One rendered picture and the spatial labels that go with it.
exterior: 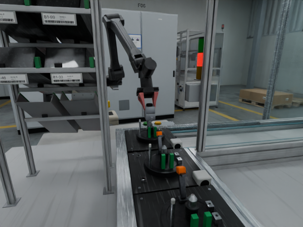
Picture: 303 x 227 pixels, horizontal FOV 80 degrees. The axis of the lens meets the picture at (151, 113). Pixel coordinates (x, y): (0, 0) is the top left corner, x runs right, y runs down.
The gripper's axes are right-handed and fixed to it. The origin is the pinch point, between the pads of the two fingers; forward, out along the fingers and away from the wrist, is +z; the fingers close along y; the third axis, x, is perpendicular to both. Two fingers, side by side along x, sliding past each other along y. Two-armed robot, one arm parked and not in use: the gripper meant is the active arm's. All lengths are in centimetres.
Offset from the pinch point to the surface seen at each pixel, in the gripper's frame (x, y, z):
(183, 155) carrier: -6.2, 10.3, 23.4
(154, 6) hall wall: 482, 169, -662
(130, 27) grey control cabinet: 195, 20, -247
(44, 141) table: 41, -59, 2
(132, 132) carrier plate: 16.3, -7.4, 6.6
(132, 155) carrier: -3.4, -9.8, 21.2
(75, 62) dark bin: -25.1, -26.8, -7.0
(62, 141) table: 40, -48, 3
